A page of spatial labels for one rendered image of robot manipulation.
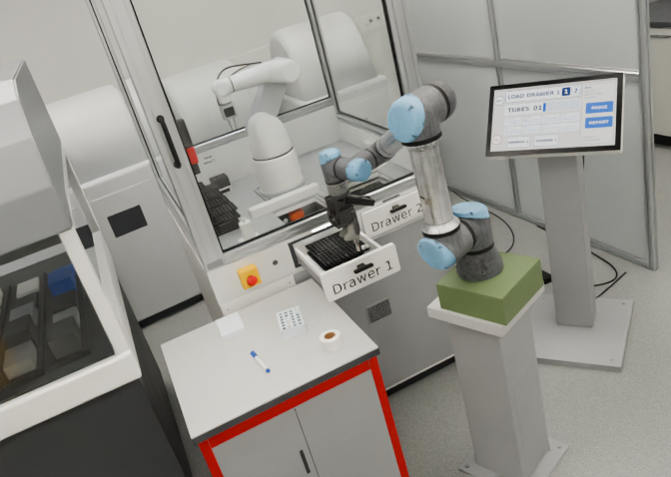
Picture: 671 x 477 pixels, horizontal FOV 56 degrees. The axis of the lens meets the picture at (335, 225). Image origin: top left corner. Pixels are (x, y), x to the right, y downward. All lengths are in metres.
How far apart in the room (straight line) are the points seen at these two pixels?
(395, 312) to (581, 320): 0.90
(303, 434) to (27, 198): 1.08
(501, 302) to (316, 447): 0.75
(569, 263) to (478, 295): 1.06
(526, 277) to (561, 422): 0.88
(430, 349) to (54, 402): 1.59
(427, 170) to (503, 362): 0.72
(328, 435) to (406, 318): 0.85
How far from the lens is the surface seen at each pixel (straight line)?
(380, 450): 2.28
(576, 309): 3.14
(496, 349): 2.14
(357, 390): 2.09
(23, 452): 2.43
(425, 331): 2.90
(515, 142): 2.70
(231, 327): 2.33
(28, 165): 1.98
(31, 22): 5.36
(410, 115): 1.71
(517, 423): 2.37
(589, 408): 2.84
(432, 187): 1.82
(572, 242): 2.94
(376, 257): 2.21
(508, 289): 1.99
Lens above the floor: 1.95
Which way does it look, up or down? 24 degrees down
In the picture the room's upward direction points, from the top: 15 degrees counter-clockwise
